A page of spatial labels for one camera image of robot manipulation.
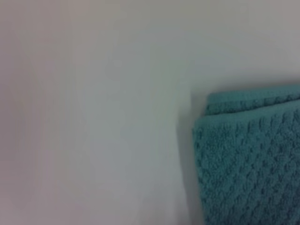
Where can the teal waffle-weave towel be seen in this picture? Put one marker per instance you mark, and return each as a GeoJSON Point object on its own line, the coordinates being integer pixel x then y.
{"type": "Point", "coordinates": [253, 159]}

